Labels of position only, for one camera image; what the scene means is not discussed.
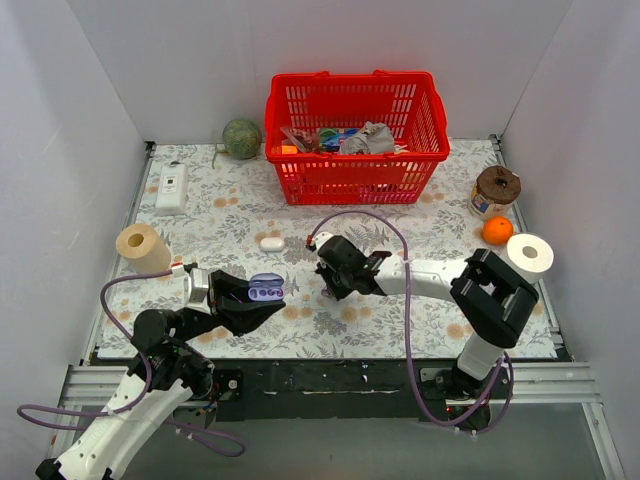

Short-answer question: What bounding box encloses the purple earbud charging case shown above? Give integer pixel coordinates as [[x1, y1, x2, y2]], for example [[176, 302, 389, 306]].
[[248, 273, 284, 302]]

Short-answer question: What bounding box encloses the white earbud charging case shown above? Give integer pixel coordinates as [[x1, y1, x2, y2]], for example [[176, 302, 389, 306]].
[[259, 237, 285, 253]]

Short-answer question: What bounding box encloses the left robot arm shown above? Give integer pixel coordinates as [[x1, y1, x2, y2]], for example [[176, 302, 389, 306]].
[[36, 262, 285, 479]]

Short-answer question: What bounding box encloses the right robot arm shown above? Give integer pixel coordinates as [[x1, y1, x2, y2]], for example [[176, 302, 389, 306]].
[[307, 232, 539, 398]]

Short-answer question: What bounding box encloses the floral patterned table mat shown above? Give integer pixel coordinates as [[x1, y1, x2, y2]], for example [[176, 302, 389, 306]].
[[97, 138, 559, 360]]

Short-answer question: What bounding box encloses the beige paper roll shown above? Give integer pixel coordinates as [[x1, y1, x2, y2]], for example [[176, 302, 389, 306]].
[[116, 223, 172, 274]]

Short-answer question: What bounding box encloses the white rectangular device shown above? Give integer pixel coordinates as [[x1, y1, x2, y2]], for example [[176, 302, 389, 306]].
[[155, 163, 188, 216]]

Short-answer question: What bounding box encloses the red plastic shopping basket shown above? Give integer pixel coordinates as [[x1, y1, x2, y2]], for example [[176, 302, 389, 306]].
[[265, 70, 450, 205]]

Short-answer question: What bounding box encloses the crumpled grey bag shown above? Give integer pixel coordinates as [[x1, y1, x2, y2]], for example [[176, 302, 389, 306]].
[[338, 122, 395, 155]]

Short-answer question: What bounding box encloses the green melon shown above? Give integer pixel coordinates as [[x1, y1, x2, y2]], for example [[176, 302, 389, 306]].
[[222, 118, 262, 160]]

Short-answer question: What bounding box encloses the orange fruit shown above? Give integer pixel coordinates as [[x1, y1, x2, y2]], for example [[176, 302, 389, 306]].
[[482, 216, 514, 246]]

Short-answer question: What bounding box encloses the brown lidded jar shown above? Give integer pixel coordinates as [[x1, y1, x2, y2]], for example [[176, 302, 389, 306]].
[[468, 165, 522, 221]]

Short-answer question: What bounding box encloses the white toilet paper roll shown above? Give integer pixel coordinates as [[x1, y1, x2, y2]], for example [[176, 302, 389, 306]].
[[503, 233, 554, 284]]

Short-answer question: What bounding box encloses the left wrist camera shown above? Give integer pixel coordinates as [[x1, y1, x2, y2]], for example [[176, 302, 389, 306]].
[[171, 262, 210, 314]]

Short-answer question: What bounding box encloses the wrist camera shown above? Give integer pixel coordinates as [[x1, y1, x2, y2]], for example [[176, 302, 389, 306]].
[[305, 231, 333, 252], [171, 262, 210, 314]]

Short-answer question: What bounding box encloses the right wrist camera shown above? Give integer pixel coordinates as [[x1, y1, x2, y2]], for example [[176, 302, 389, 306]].
[[305, 231, 333, 252]]

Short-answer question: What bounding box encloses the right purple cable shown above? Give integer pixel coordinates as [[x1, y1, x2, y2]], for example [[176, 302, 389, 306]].
[[307, 209, 515, 427]]

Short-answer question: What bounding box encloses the purple cable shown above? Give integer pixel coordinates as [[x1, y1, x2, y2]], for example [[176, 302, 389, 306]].
[[307, 209, 515, 427], [16, 267, 246, 458]]

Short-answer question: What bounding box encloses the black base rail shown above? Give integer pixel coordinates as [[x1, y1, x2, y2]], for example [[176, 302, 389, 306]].
[[149, 357, 511, 424]]

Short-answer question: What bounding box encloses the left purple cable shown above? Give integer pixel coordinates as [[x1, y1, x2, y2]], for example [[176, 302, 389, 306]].
[[16, 267, 246, 458]]

